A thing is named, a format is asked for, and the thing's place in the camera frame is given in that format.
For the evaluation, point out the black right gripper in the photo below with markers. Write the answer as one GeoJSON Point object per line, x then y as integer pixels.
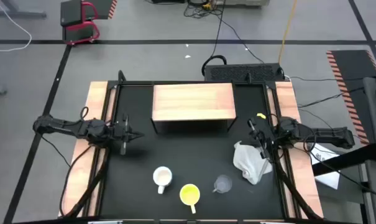
{"type": "Point", "coordinates": [267, 135]}

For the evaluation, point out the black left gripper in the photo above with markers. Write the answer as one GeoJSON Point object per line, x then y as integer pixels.
{"type": "Point", "coordinates": [116, 133]}

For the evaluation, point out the red white patterned mug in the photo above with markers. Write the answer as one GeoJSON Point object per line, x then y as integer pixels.
{"type": "Point", "coordinates": [162, 177]}

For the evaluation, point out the clear glass cup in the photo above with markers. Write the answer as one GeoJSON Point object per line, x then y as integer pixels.
{"type": "Point", "coordinates": [222, 184]}

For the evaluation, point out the yellow plastic mug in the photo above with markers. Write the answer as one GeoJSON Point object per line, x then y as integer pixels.
{"type": "Point", "coordinates": [189, 194]}

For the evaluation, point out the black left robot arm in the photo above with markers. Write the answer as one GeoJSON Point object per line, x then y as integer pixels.
{"type": "Point", "coordinates": [60, 127]}

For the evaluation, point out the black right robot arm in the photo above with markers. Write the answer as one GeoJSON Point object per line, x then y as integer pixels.
{"type": "Point", "coordinates": [324, 134]}

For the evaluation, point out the wooden shelf with black legs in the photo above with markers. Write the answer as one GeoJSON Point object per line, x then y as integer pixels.
{"type": "Point", "coordinates": [225, 93]}

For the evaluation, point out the yellow tag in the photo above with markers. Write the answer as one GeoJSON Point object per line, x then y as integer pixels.
{"type": "Point", "coordinates": [261, 116]}

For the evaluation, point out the white crumpled cloth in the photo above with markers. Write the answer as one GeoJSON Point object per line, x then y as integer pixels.
{"type": "Point", "coordinates": [250, 168]}

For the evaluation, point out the black computer case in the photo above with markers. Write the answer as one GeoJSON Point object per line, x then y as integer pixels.
{"type": "Point", "coordinates": [243, 73]}

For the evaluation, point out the white light strip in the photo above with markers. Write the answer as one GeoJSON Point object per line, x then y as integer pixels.
{"type": "Point", "coordinates": [105, 222]}
{"type": "Point", "coordinates": [273, 222]}

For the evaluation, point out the white paper sheet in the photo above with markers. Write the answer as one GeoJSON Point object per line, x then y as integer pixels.
{"type": "Point", "coordinates": [329, 180]}

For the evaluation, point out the black beam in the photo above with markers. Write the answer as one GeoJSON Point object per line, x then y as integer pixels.
{"type": "Point", "coordinates": [346, 160]}

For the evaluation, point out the black hazard-striped floor mat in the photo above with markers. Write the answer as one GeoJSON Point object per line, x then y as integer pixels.
{"type": "Point", "coordinates": [102, 7]}
{"type": "Point", "coordinates": [352, 71]}

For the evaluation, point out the grey desk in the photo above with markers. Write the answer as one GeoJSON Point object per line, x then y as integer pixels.
{"type": "Point", "coordinates": [374, 124]}

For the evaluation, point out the grey flat box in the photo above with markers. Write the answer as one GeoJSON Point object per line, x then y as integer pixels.
{"type": "Point", "coordinates": [243, 2]}

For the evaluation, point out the black red step stool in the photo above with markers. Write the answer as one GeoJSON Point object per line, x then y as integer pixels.
{"type": "Point", "coordinates": [71, 12]}

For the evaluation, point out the grey metal table leg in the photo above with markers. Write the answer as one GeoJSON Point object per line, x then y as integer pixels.
{"type": "Point", "coordinates": [20, 13]}

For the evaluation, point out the black aluminium table frame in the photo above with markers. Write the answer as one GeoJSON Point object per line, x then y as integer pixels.
{"type": "Point", "coordinates": [135, 82]}

